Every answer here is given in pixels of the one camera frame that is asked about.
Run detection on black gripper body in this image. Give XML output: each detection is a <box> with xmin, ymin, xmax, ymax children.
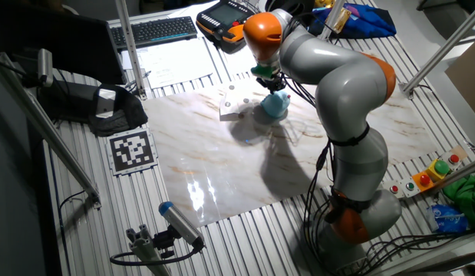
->
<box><xmin>255</xmin><ymin>74</ymin><xmax>288</xmax><ymax>88</ymax></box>

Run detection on light blue plush toy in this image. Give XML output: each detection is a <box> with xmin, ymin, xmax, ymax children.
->
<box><xmin>259</xmin><ymin>90</ymin><xmax>292</xmax><ymax>120</ymax></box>

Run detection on white folded coin holder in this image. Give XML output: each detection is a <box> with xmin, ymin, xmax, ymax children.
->
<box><xmin>219</xmin><ymin>88</ymin><xmax>255</xmax><ymax>123</ymax></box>

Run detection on black orange teach pendant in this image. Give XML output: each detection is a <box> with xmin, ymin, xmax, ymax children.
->
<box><xmin>195</xmin><ymin>0</ymin><xmax>257</xmax><ymax>55</ymax></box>

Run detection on large printed paper sheet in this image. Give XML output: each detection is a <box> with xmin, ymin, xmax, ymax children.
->
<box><xmin>120</xmin><ymin>37</ymin><xmax>216</xmax><ymax>90</ymax></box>

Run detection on blue fabric bag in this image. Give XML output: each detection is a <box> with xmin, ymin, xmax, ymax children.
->
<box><xmin>308</xmin><ymin>2</ymin><xmax>397</xmax><ymax>40</ymax></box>

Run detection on black computer keyboard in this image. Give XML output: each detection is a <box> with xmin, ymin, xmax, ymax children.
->
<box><xmin>109</xmin><ymin>15</ymin><xmax>199</xmax><ymax>51</ymax></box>

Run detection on black white fiducial marker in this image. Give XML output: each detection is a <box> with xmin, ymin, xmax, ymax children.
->
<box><xmin>105</xmin><ymin>127</ymin><xmax>160</xmax><ymax>177</ymax></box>

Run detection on grey box small red button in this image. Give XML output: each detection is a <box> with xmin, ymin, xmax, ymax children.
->
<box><xmin>385</xmin><ymin>179</ymin><xmax>405</xmax><ymax>199</ymax></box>

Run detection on black bag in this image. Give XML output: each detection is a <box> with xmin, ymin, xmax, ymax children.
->
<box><xmin>36</xmin><ymin>79</ymin><xmax>150</xmax><ymax>138</ymax></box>

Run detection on grey box small green button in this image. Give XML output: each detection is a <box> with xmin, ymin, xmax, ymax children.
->
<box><xmin>399</xmin><ymin>176</ymin><xmax>419</xmax><ymax>197</ymax></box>

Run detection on orange box red button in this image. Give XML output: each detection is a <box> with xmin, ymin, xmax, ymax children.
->
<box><xmin>411</xmin><ymin>169</ymin><xmax>436</xmax><ymax>193</ymax></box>

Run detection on yellow box green button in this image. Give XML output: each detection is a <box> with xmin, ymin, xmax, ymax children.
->
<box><xmin>426</xmin><ymin>158</ymin><xmax>452</xmax><ymax>182</ymax></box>

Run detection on brown cardboard box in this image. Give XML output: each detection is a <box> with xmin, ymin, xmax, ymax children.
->
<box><xmin>444</xmin><ymin>44</ymin><xmax>475</xmax><ymax>124</ymax></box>

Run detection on beige box red button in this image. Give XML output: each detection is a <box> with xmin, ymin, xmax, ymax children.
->
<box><xmin>440</xmin><ymin>145</ymin><xmax>469</xmax><ymax>170</ymax></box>

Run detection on blue plastic bag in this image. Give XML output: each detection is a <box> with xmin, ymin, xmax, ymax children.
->
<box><xmin>426</xmin><ymin>202</ymin><xmax>470</xmax><ymax>235</ymax></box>

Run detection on green cloth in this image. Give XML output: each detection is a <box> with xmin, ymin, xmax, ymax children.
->
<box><xmin>441</xmin><ymin>171</ymin><xmax>475</xmax><ymax>232</ymax></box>

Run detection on black monitor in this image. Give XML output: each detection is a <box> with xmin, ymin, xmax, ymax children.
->
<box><xmin>0</xmin><ymin>4</ymin><xmax>127</xmax><ymax>86</ymax></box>

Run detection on black wrist cables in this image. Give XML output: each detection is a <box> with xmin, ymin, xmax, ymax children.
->
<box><xmin>281</xmin><ymin>72</ymin><xmax>318</xmax><ymax>112</ymax></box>

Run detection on aluminium frame pole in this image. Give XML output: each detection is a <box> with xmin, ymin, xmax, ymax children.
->
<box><xmin>0</xmin><ymin>51</ymin><xmax>103</xmax><ymax>210</ymax></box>
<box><xmin>114</xmin><ymin>0</ymin><xmax>148</xmax><ymax>101</ymax></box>
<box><xmin>431</xmin><ymin>156</ymin><xmax>475</xmax><ymax>193</ymax></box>
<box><xmin>319</xmin><ymin>0</ymin><xmax>348</xmax><ymax>40</ymax></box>
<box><xmin>398</xmin><ymin>2</ymin><xmax>475</xmax><ymax>100</ymax></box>

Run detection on gold metal bracket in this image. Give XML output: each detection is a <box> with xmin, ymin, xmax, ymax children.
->
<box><xmin>328</xmin><ymin>6</ymin><xmax>352</xmax><ymax>35</ymax></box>

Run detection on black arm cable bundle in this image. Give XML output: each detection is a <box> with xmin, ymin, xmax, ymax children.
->
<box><xmin>302</xmin><ymin>137</ymin><xmax>340</xmax><ymax>270</ymax></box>

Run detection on silver camera with blue cap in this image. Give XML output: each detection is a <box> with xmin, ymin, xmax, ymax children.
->
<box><xmin>157</xmin><ymin>200</ymin><xmax>206</xmax><ymax>251</ymax></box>

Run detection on black floor cables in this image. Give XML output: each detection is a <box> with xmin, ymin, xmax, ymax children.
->
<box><xmin>355</xmin><ymin>228</ymin><xmax>475</xmax><ymax>274</ymax></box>

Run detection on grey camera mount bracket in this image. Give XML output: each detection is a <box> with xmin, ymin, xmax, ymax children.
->
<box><xmin>125</xmin><ymin>223</ymin><xmax>176</xmax><ymax>276</ymax></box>

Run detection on black camera cable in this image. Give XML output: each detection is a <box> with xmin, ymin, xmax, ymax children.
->
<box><xmin>109</xmin><ymin>245</ymin><xmax>202</xmax><ymax>267</ymax></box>

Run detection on plain silver camera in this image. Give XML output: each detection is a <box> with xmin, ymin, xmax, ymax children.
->
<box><xmin>37</xmin><ymin>48</ymin><xmax>54</xmax><ymax>88</ymax></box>

